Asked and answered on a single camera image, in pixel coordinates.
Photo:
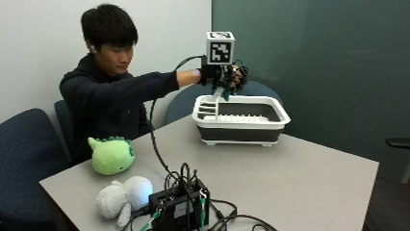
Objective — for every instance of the green dinosaur plush toy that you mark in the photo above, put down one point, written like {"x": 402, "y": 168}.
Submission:
{"x": 112, "y": 156}

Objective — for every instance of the white and grey dish rack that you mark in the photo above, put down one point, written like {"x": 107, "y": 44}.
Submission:
{"x": 240, "y": 119}

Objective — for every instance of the white earbud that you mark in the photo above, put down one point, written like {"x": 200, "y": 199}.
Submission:
{"x": 92, "y": 48}

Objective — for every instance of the white marker cube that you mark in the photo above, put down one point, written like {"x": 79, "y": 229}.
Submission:
{"x": 220, "y": 48}

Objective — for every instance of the white plush toy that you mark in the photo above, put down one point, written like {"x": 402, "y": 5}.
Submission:
{"x": 124, "y": 195}

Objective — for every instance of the black chair armrest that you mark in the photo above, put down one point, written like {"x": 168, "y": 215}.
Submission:
{"x": 398, "y": 142}

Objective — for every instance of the black electronics box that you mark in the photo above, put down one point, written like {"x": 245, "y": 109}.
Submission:
{"x": 179, "y": 208}

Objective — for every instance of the dark blue chair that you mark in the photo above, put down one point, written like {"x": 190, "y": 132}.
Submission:
{"x": 25, "y": 166}
{"x": 64, "y": 123}
{"x": 188, "y": 99}

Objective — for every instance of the the person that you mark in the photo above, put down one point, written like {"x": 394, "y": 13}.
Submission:
{"x": 107, "y": 96}

